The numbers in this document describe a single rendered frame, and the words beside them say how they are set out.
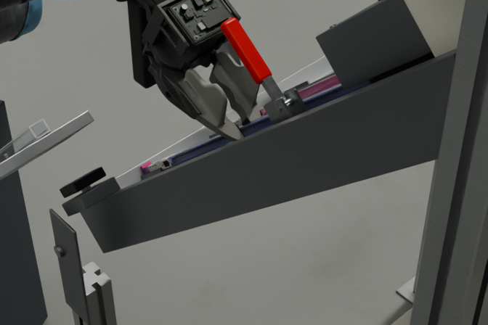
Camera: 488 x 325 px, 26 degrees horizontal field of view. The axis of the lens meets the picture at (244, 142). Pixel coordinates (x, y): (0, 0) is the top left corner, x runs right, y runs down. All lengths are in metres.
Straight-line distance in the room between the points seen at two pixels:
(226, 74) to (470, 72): 0.53
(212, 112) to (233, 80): 0.05
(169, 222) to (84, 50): 1.65
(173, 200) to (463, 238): 0.44
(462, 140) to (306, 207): 1.65
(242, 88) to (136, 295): 1.08
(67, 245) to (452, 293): 0.63
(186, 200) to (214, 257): 1.15
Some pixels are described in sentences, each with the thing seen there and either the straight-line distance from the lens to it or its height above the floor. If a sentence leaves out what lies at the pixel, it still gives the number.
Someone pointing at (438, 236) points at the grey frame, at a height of 1.13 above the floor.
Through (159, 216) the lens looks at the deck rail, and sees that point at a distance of 1.10.
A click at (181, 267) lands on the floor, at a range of 2.16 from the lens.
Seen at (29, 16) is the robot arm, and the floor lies 0.71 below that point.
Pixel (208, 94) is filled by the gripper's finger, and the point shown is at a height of 0.96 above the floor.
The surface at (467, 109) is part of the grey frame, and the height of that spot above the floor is 1.24.
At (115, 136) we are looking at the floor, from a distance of 2.45.
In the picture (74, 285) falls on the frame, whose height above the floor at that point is 0.65.
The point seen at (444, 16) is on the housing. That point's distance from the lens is 0.68.
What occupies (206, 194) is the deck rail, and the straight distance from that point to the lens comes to 0.99.
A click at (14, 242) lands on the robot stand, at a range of 1.88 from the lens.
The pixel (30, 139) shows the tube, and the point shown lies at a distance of 0.82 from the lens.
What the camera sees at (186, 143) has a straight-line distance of 1.34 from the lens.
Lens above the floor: 1.64
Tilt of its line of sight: 43 degrees down
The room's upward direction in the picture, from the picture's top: straight up
